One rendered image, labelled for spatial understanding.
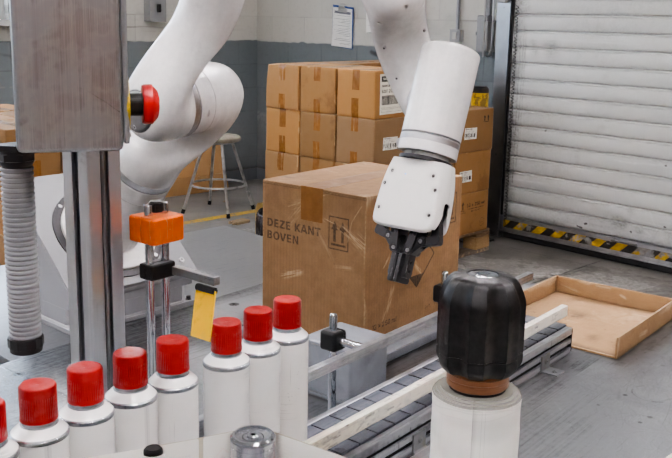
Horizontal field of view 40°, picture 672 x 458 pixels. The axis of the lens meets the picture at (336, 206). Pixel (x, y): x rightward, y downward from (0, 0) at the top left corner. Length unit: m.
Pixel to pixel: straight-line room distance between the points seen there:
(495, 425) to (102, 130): 0.45
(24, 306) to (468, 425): 0.44
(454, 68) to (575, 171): 4.56
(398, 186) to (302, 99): 3.84
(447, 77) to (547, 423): 0.53
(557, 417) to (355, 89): 3.52
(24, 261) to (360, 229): 0.73
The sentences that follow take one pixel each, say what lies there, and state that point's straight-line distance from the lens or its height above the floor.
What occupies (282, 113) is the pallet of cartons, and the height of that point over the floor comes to 0.87.
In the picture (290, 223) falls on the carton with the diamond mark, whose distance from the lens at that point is 1.63.
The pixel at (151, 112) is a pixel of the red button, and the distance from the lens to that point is 0.88.
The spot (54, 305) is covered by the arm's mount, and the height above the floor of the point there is 0.87.
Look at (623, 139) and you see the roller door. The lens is 5.61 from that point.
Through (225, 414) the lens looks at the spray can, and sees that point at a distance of 1.02.
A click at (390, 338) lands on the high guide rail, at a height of 0.96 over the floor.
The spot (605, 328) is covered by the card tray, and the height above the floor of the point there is 0.83.
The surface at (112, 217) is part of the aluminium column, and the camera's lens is 1.04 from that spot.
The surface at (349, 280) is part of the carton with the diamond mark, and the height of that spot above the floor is 0.97.
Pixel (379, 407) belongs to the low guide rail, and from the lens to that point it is 1.21.
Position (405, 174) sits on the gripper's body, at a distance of 1.25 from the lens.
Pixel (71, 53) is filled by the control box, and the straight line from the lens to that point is 0.85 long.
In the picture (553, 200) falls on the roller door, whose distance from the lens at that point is 5.90.
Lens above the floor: 1.41
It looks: 12 degrees down
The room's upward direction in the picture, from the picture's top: 1 degrees clockwise
